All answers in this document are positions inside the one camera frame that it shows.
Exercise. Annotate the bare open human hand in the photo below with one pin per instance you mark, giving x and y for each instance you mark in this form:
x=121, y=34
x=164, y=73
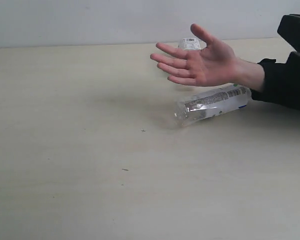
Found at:
x=212, y=66

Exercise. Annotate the small clear white-label bottle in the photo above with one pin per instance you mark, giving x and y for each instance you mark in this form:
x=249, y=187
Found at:
x=191, y=44

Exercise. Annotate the clear bottle barcode label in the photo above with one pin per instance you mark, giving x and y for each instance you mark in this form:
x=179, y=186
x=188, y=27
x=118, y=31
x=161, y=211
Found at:
x=211, y=103

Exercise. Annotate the black sleeved forearm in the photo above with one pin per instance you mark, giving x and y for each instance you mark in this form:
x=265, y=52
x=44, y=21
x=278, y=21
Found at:
x=281, y=84

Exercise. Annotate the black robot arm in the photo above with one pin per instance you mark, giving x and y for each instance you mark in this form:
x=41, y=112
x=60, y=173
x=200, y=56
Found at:
x=289, y=30

